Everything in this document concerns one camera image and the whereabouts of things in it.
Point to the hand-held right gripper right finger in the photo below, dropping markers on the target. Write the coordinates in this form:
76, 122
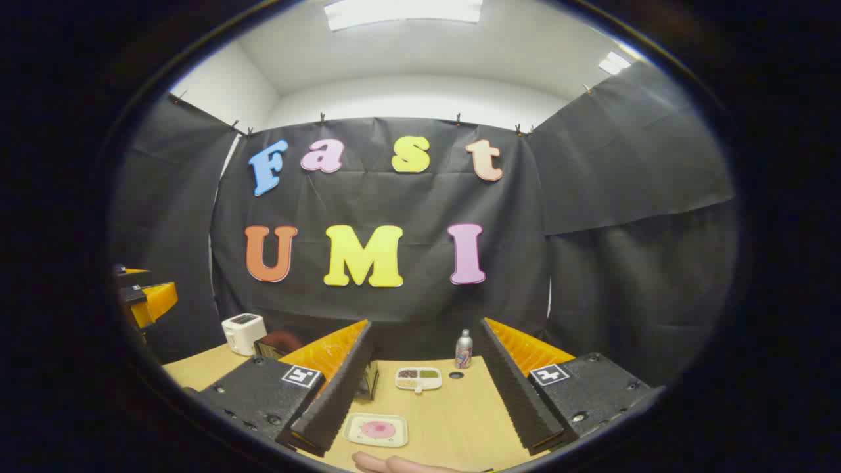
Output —
516, 394

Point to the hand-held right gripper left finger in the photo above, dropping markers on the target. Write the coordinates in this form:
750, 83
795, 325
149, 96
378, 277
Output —
341, 394

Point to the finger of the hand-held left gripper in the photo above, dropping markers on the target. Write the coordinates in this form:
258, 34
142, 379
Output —
158, 302
135, 276

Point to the white square plate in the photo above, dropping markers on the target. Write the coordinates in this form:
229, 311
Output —
358, 430

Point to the pink ham slice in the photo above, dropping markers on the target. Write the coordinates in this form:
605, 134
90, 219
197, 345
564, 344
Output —
378, 429

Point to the silver spray bottle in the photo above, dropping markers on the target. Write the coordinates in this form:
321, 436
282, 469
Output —
464, 351

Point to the white divided seasoning dish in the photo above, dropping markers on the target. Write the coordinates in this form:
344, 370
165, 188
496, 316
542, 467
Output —
418, 377

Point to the white toaster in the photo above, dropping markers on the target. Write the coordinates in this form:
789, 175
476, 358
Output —
243, 332

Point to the black backdrop cloth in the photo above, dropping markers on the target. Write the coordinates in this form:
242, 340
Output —
407, 197

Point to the small ceiling light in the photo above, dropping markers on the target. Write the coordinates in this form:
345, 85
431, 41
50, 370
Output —
614, 62

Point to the long ceiling light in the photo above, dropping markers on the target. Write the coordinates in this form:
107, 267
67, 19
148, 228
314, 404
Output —
404, 12

